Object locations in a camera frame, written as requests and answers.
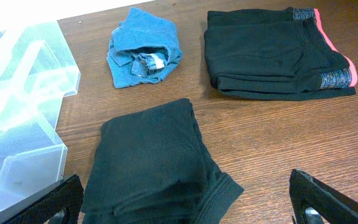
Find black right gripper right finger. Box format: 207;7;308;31
289;169;358;224

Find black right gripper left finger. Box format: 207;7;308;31
0;174;84;224

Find black cloth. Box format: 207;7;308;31
81;98;244;224

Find clear plastic storage container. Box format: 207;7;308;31
0;21;81;212

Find black shorts with red band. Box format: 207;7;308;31
204;7;358;101

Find small blue denim garment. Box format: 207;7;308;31
107;7;183;88

